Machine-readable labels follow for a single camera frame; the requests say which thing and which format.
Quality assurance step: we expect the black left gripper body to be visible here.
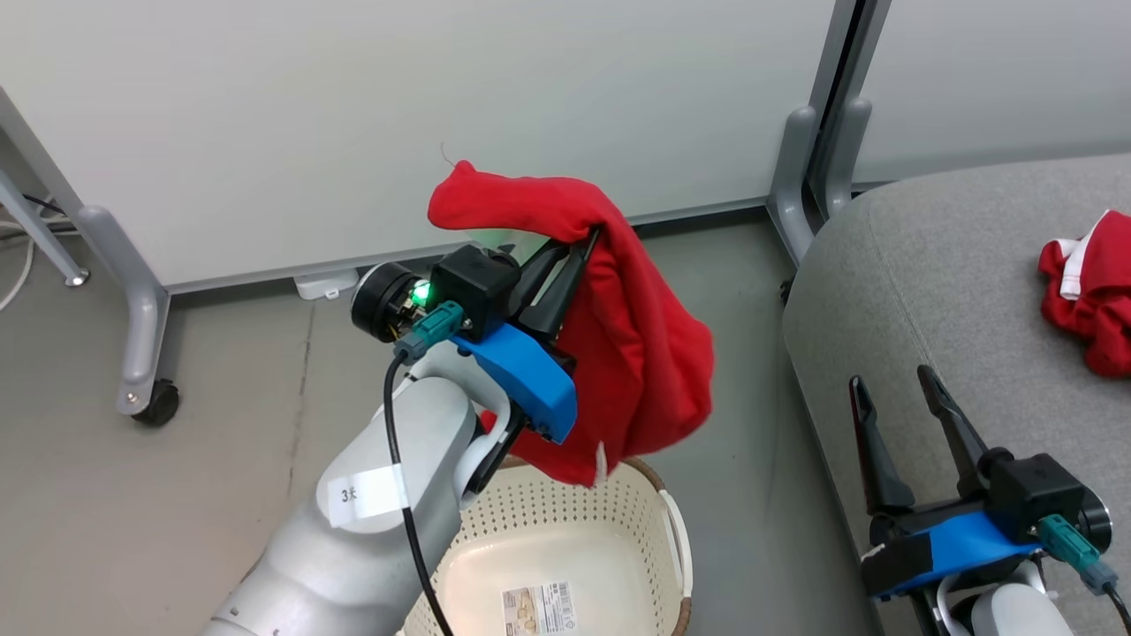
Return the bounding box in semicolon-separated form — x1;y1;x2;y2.
430;246;522;343

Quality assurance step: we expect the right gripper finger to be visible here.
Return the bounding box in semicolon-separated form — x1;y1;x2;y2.
916;364;1013;496
848;375;917;518

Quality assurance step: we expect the large white partition panel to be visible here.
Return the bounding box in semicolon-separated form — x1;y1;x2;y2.
0;0;836;292

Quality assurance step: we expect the red and white garment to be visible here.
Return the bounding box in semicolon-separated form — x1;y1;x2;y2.
1038;209;1131;379

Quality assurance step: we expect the white tape label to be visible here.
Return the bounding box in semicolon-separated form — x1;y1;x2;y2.
327;466;409;529

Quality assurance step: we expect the cream perforated laundry basket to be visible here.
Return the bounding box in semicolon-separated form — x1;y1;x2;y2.
398;455;695;636

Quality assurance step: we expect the grey metal desk leg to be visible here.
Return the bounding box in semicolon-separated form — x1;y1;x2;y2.
0;168;89;288

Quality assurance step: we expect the printed sticker label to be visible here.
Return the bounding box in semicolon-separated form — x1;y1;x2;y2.
502;581;580;636

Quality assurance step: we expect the black caster wheel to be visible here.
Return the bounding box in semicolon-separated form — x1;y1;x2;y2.
133;378;181;428

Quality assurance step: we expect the black cable with teal plug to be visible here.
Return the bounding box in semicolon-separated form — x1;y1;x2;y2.
1036;514;1131;636
383;300;467;636

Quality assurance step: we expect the grey partition post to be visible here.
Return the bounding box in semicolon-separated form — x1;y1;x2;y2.
808;0;893;222

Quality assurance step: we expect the white cable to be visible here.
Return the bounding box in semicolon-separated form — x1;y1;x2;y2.
0;216;36;312

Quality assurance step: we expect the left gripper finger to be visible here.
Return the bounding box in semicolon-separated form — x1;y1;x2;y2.
528;228;602;343
518;240;572;307

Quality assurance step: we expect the grey fabric sofa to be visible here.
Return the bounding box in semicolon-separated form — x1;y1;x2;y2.
782;152;1131;636

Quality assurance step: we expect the red cloth garment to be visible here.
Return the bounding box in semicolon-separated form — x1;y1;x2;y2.
428;159;715;488

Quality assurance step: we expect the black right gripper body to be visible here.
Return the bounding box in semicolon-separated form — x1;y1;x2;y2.
870;453;1086;541

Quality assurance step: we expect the small white wall box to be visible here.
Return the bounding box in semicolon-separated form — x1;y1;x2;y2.
293;268;361;301

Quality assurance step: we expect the narrow white partition panel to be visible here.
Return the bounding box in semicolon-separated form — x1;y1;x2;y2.
853;0;1131;186

